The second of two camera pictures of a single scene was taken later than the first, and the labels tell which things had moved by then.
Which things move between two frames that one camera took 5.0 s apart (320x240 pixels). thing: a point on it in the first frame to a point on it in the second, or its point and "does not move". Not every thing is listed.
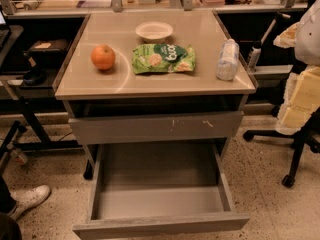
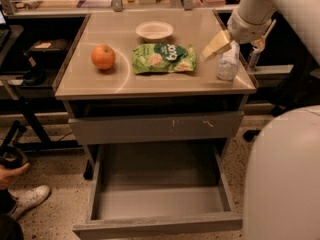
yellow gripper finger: x=287 y=38 to x=245 y=32
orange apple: x=103 y=57 does not move
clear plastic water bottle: x=227 y=66 does not move
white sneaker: x=28 y=197 does not move
